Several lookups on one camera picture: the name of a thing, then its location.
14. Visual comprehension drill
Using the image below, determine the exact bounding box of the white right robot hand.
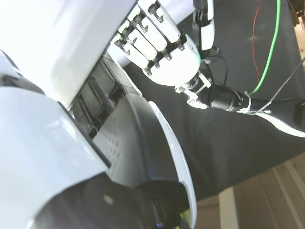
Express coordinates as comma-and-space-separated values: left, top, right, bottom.
0, 0, 191, 229

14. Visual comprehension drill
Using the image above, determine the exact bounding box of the white zip tie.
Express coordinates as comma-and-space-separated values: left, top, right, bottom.
237, 92, 253, 115

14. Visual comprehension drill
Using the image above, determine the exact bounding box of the grey tablecloth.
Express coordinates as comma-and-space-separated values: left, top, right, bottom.
102, 0, 305, 201

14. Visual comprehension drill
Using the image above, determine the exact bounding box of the white table leg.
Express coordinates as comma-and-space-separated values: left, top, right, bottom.
218, 187, 240, 229

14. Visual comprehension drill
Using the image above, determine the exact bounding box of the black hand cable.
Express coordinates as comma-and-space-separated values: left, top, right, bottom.
203, 46, 230, 88

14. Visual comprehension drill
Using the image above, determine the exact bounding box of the thin red wire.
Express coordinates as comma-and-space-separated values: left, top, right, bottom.
251, 4, 262, 81

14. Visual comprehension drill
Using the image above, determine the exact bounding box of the thin green cable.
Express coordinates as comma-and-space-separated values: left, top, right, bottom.
245, 0, 282, 95

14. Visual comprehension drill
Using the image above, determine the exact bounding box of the thin grey cable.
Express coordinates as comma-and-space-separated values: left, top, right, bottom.
247, 61, 305, 117

